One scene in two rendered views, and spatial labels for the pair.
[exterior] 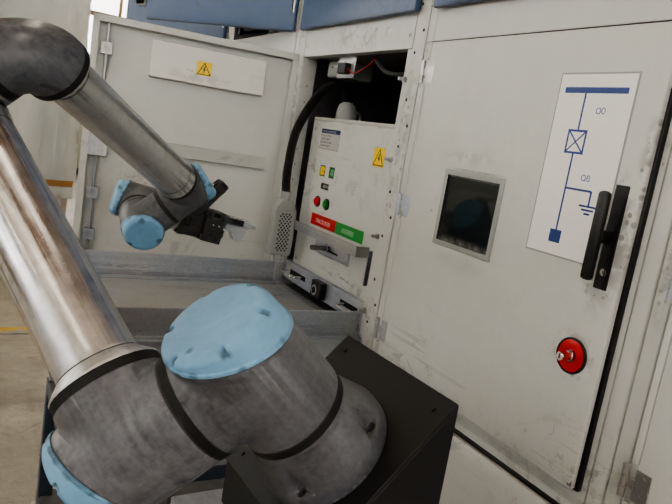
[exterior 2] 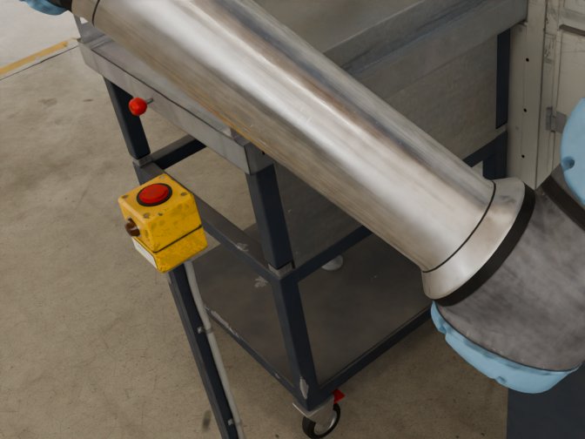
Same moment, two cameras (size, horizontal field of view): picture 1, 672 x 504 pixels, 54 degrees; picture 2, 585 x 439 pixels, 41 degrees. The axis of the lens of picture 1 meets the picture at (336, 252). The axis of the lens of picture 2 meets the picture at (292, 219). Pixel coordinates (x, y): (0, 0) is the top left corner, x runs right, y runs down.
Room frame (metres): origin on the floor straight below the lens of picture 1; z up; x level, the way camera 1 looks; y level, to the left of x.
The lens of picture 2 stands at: (0.23, 0.46, 1.51)
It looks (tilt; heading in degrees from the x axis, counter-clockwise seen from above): 39 degrees down; 359
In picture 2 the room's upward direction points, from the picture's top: 11 degrees counter-clockwise
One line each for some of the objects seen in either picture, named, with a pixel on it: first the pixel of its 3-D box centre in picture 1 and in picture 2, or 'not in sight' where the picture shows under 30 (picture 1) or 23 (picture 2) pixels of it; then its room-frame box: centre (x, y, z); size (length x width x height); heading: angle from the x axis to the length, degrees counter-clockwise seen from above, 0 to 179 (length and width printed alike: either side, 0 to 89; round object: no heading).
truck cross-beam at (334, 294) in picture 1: (328, 290); not in sight; (1.89, 0.00, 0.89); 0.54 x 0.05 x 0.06; 30
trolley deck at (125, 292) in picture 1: (194, 312); (293, 29); (1.69, 0.35, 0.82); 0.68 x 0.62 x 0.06; 120
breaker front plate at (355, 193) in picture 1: (337, 205); not in sight; (1.88, 0.02, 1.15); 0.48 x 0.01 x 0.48; 30
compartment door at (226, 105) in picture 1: (187, 155); not in sight; (2.08, 0.51, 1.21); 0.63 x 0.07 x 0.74; 108
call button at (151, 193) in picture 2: not in sight; (154, 196); (1.10, 0.62, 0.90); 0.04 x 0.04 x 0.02
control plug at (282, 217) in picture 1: (282, 226); not in sight; (2.03, 0.18, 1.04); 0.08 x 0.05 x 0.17; 120
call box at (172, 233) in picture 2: not in sight; (163, 222); (1.10, 0.62, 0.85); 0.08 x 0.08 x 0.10; 30
